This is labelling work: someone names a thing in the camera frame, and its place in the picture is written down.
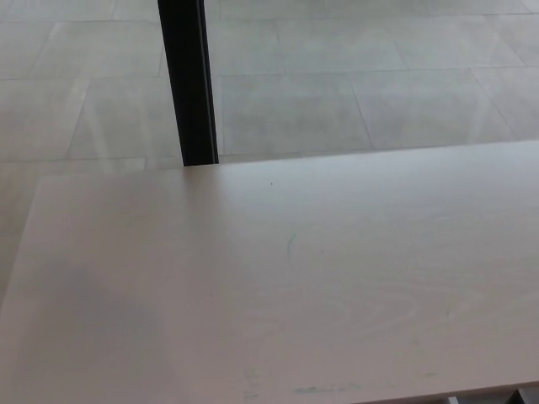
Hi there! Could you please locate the black vertical window frame post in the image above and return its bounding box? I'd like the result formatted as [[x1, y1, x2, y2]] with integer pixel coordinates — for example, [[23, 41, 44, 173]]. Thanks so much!
[[157, 0, 220, 167]]

